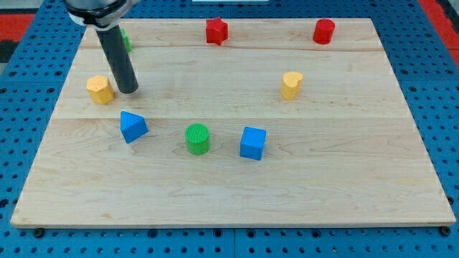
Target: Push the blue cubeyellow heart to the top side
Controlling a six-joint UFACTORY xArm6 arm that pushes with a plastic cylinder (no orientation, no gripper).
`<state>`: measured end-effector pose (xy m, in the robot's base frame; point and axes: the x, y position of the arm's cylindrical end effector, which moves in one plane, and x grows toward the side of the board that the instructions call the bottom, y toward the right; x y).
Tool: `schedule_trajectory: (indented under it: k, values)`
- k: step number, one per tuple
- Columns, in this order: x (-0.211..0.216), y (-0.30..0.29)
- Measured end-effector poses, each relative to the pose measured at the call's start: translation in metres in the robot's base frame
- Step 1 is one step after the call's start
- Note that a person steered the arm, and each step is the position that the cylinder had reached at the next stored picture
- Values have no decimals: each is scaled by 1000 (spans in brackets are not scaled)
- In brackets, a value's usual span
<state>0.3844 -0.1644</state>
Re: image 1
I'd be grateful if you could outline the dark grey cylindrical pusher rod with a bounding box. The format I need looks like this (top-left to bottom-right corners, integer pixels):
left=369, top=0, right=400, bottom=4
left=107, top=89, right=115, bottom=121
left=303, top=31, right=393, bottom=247
left=96, top=25, right=138, bottom=94

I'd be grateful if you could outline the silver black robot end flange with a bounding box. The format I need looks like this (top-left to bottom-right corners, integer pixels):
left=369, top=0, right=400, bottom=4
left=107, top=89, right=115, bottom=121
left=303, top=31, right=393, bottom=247
left=63, top=0, right=136, bottom=29

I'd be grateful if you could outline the yellow heart block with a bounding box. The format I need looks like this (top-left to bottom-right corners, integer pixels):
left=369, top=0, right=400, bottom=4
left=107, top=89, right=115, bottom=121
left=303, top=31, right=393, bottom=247
left=280, top=72, right=304, bottom=100

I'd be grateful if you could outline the green block behind rod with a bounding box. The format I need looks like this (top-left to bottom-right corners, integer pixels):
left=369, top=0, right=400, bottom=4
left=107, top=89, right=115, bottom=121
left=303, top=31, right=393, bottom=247
left=120, top=28, right=132, bottom=52

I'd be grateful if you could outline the yellow hexagon block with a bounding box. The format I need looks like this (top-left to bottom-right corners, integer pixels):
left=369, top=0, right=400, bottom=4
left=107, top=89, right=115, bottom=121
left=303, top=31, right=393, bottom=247
left=86, top=75, right=115, bottom=105

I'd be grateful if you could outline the blue triangle block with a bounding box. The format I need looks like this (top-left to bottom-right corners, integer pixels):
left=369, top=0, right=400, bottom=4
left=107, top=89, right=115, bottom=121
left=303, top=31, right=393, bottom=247
left=120, top=110, right=148, bottom=143

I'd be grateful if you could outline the red star block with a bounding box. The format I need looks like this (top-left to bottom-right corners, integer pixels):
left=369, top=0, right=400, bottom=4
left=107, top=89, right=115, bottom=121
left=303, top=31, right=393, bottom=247
left=205, top=17, right=229, bottom=45

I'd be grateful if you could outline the green cylinder block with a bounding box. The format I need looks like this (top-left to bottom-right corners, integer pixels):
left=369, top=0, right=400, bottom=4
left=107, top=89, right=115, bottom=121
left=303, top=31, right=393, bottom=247
left=184, top=123, right=210, bottom=156

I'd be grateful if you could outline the blue cube block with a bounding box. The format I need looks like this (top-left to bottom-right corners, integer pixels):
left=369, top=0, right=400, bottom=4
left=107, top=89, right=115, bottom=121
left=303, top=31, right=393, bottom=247
left=240, top=127, right=267, bottom=161

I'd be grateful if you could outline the wooden board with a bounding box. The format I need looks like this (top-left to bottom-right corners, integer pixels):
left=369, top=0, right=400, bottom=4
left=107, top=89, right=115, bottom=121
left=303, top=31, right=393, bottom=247
left=11, top=18, right=456, bottom=229

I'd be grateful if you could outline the red cylinder block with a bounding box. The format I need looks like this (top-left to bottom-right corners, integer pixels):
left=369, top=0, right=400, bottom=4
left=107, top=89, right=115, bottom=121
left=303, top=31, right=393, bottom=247
left=313, top=19, right=336, bottom=44

